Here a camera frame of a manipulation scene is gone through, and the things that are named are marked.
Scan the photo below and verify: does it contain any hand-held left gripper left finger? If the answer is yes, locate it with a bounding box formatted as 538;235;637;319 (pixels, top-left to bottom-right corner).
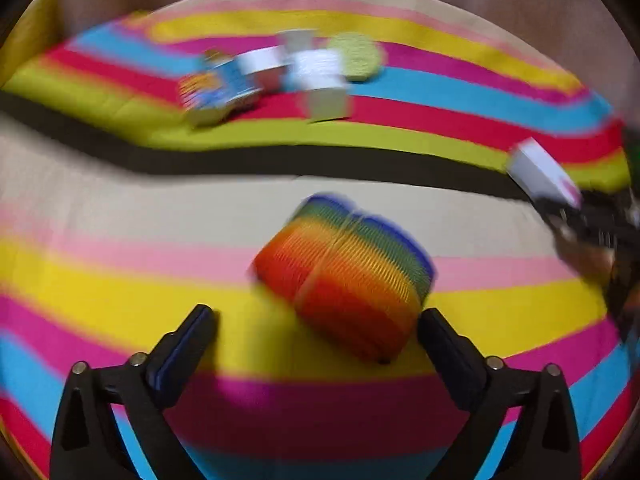
50;304;218;480

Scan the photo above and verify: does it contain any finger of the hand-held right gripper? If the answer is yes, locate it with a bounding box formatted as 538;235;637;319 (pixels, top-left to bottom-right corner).
535;191;628;248

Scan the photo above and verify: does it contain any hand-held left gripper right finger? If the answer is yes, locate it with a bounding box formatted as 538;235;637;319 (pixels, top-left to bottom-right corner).
417;307;583;480

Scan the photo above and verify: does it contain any small white cube box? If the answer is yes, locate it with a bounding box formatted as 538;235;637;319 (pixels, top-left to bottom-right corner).
507;137;583;208

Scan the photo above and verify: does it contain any rainbow spring toy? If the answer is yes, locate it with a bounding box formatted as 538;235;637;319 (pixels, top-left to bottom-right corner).
251;192;437;365

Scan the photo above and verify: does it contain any striped colourful tablecloth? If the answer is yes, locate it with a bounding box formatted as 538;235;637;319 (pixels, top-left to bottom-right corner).
0;0;633;480

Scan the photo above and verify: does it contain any colourful printed box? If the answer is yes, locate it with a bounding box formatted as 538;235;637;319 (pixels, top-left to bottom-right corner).
179;51;263;127

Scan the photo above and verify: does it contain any round green sponge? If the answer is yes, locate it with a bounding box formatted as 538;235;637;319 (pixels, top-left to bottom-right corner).
330;32;385;84

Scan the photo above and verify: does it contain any white barcode label box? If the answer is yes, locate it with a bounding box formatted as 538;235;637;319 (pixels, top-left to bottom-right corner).
291;50;352;123

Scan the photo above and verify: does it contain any small silver white box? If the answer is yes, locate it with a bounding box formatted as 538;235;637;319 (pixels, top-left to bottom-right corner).
279;29;322;61

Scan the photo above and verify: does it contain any yellow leather chair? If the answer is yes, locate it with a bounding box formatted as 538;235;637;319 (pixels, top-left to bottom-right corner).
0;0;58;88

